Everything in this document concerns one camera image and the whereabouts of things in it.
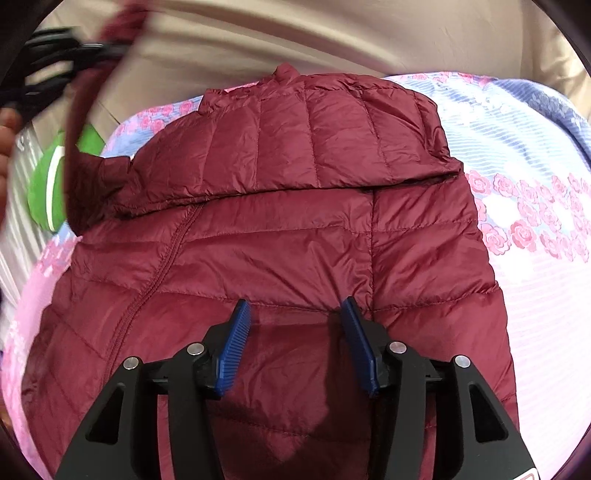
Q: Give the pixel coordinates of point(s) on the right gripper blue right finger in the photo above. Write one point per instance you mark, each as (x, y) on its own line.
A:
(365, 360)

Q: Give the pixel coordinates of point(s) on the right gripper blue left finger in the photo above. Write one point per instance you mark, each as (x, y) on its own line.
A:
(229, 353)

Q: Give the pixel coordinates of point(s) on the maroon quilted down jacket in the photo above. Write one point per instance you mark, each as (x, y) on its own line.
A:
(294, 193)

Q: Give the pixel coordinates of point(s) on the person's left hand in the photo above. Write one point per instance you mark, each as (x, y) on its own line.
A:
(11, 125)

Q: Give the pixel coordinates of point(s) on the beige draped curtain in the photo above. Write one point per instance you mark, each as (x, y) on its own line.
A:
(191, 46)

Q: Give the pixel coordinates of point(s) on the green plush pillow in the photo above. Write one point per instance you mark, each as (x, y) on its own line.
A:
(45, 197)

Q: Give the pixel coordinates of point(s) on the silver satin striped curtain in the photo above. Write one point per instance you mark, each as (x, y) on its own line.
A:
(22, 240)

